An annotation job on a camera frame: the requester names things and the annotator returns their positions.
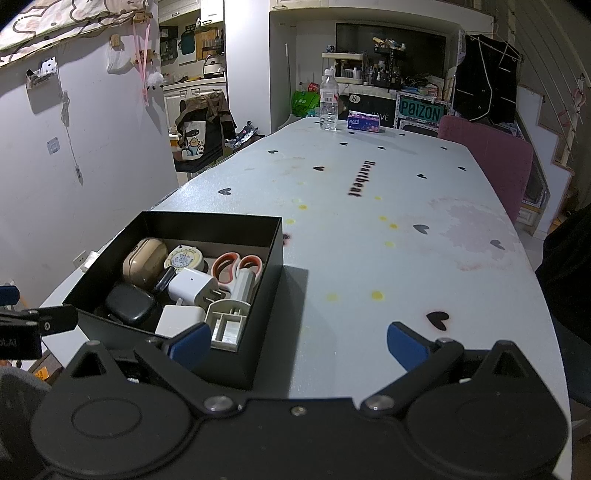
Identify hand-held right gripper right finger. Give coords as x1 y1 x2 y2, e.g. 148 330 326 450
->
360 322 539 414

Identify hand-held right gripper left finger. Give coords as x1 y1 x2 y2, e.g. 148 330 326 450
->
62 323 242 415

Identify white charger block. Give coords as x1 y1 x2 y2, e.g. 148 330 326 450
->
154 305 206 337

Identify white plastic lint roller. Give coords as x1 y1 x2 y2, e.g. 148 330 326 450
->
204 269 257 349

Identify white pronged power adapter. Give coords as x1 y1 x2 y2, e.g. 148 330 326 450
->
167 268 232 308

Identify black oval case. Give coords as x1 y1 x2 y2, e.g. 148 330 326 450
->
105 282 160 326

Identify black cardboard box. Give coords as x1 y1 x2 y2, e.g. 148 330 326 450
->
62 211 283 391

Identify orange-handled white scissors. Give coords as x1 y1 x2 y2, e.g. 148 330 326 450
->
211 252 265 284

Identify round white tape measure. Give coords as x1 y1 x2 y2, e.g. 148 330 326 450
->
165 244 206 273

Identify beige earbud case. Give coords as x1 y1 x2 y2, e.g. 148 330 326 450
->
122 237 169 289

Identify white heart-print tablecloth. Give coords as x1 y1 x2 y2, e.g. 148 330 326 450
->
39 115 573 480

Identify cartoon print tote bag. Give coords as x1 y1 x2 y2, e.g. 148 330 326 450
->
174 92 237 171

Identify pink chair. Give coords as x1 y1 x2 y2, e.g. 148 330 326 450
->
437 115 535 227

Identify purple tissue pack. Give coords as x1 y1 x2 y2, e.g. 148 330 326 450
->
347 111 382 134

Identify teal sign plate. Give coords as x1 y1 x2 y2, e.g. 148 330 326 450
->
396 91 446 127

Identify clear water bottle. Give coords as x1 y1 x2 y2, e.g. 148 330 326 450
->
320 68 340 132

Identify white hanging bag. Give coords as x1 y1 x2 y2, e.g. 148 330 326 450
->
107 44 132 73

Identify green shopping bag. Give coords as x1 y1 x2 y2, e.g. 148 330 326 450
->
292 90 321 117

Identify printed hanging cloth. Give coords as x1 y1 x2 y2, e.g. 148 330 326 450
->
0 0 155 65

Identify black vest white trim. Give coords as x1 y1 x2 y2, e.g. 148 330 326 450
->
453 33 518 124

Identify black tiered organiser rack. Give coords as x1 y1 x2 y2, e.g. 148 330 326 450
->
373 37 407 90

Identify white shelf rack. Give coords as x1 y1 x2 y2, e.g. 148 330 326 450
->
322 52 370 84

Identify dark window panel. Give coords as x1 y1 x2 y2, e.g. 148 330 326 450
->
335 22 448 77

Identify metal stair railing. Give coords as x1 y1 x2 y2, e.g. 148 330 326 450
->
517 0 591 153

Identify white charging cable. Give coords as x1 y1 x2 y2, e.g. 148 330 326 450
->
60 90 85 185

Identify wall-mounted organiser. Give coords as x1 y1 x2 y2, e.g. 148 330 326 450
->
25 56 58 88

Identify pink lanyard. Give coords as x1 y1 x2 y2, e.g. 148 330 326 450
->
133 18 153 107

